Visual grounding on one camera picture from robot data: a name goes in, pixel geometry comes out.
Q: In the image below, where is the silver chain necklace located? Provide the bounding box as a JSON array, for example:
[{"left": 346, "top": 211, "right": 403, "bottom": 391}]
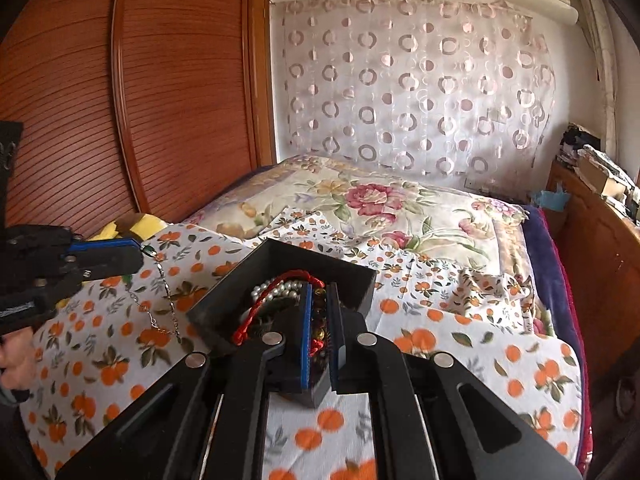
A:
[{"left": 127, "top": 244, "right": 182, "bottom": 340}]

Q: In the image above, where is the red string bracelet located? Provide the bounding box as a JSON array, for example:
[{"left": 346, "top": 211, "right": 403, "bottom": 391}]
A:
[{"left": 230, "top": 268, "right": 328, "bottom": 359}]

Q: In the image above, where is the black square jewelry box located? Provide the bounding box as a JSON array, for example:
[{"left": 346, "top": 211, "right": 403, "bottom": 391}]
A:
[{"left": 188, "top": 240, "right": 376, "bottom": 408}]

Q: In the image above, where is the white pearl necklace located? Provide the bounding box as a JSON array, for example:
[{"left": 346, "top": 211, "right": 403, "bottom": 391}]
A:
[{"left": 238, "top": 277, "right": 306, "bottom": 323}]

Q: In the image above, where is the person's left hand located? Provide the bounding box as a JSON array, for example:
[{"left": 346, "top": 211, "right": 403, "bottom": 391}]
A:
[{"left": 0, "top": 327, "right": 36, "bottom": 390}]

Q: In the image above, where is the yellow plush toy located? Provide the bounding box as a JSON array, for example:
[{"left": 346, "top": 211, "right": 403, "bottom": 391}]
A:
[{"left": 91, "top": 214, "right": 167, "bottom": 243}]

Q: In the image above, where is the orange print white cloth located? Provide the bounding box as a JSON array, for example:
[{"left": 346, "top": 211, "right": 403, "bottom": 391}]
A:
[{"left": 21, "top": 208, "right": 585, "bottom": 477}]

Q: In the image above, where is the dark blue blanket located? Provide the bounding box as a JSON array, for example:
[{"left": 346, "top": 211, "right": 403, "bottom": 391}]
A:
[{"left": 522, "top": 205, "right": 593, "bottom": 476}]

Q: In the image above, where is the red wooden wardrobe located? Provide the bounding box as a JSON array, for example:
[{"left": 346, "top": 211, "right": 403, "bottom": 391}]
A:
[{"left": 1, "top": 0, "right": 274, "bottom": 235}]

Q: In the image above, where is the floral quilt bedspread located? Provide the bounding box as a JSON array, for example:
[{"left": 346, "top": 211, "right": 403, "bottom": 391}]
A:
[{"left": 189, "top": 155, "right": 533, "bottom": 276}]

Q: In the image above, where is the wooden side cabinet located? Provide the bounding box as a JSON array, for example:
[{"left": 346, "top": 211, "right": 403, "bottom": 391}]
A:
[{"left": 547, "top": 162, "right": 639, "bottom": 398}]

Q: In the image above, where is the teal tissue box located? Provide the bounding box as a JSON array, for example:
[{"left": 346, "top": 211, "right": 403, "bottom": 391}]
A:
[{"left": 530, "top": 181, "right": 570, "bottom": 212}]

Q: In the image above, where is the clutter pile on cabinet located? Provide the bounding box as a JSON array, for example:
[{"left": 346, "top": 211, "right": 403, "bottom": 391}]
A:
[{"left": 555, "top": 122, "right": 639, "bottom": 224}]

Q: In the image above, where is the sheer circle pattern curtain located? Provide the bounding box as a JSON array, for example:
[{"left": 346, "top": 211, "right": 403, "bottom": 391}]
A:
[{"left": 271, "top": 0, "right": 555, "bottom": 196}]

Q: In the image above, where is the beige hanging curtain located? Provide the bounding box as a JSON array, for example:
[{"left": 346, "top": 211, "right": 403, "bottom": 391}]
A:
[{"left": 579, "top": 0, "right": 618, "bottom": 162}]

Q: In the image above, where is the left camera black mount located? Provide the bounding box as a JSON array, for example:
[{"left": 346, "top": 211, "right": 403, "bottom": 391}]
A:
[{"left": 0, "top": 120, "right": 24, "bottom": 228}]

